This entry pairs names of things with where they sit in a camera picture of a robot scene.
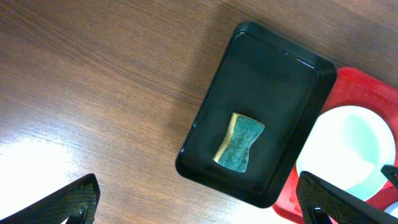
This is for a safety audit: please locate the black rectangular tray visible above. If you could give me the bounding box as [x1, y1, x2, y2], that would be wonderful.
[175, 21, 337, 208]

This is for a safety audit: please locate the red plastic tray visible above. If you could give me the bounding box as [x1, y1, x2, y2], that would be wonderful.
[272, 67, 397, 223]

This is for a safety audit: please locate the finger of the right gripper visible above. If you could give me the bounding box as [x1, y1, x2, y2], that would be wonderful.
[381, 165, 398, 189]

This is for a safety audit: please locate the light blue plate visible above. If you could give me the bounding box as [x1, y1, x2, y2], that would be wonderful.
[385, 205, 398, 218]

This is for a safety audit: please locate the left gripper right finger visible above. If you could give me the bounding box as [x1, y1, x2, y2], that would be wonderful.
[296, 171, 397, 224]

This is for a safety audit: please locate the pale green plate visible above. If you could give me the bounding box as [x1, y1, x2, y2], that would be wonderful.
[296, 106, 396, 201]

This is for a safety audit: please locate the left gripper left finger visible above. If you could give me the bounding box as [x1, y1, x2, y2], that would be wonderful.
[1, 174, 100, 224]

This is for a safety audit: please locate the green yellow sponge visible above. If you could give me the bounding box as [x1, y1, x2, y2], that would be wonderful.
[213, 112, 265, 172]

